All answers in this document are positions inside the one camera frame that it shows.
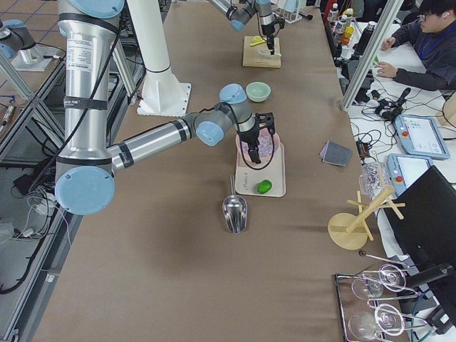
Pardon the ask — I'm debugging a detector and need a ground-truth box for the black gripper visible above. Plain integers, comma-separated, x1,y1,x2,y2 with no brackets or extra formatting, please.
259,14,275,56
237,120,261,164

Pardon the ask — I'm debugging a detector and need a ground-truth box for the white ceramic spoon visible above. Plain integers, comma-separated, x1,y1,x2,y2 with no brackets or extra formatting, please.
258,51,281,58

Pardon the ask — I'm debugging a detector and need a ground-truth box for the pink bowl of ice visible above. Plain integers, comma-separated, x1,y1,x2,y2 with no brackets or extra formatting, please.
235,129,280,163

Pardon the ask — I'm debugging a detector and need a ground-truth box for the mint green bowl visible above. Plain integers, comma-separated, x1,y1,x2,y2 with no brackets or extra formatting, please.
245,81,271,103

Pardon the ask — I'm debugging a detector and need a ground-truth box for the metal ice scoop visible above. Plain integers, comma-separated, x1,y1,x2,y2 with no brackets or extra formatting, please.
222,175,248,234

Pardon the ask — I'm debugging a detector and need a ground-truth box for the yellow plastic knife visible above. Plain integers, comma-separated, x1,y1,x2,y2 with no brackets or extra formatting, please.
249,40,266,47

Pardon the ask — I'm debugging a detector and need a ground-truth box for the wooden cutting board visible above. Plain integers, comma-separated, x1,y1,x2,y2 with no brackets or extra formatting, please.
242,36,281,68

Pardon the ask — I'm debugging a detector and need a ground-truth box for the cream plastic tray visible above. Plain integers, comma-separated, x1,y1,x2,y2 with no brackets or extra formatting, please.
234,143,286,197

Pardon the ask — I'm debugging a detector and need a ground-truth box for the pastel cup rack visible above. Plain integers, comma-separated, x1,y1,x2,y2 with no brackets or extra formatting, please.
275,0,314,24

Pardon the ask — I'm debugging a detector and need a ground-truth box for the green lime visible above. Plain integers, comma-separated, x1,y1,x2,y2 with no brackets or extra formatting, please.
256,180,273,195

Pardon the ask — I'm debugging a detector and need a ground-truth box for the grey folded cloth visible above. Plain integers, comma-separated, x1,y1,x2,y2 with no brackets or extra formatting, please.
319,141,353,168

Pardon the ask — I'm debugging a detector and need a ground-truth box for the wooden cup tree stand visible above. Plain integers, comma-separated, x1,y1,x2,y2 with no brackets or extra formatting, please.
327,165,407,250

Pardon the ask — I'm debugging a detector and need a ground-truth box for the blue teach pendant near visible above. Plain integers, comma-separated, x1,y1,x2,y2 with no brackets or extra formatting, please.
387,153,433,196

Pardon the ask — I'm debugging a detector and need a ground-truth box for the blue teach pendant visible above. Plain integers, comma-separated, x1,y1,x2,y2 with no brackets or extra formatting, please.
387,153,433,196
394,114,450,160

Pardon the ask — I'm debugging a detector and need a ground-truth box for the seated person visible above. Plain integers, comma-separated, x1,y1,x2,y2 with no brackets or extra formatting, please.
376,0,455,91

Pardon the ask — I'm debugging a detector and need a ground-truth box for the blue teach pendant far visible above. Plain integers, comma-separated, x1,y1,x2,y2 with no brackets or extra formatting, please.
394,114,450,160

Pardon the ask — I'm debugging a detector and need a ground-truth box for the black monitor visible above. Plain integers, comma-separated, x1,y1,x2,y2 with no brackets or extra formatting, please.
385,166,455,271

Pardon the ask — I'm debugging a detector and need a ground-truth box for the wine glass rack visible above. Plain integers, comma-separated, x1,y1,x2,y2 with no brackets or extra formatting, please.
335,249,437,341

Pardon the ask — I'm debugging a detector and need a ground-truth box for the aluminium frame post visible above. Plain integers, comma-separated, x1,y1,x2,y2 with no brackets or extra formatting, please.
340,0,403,112

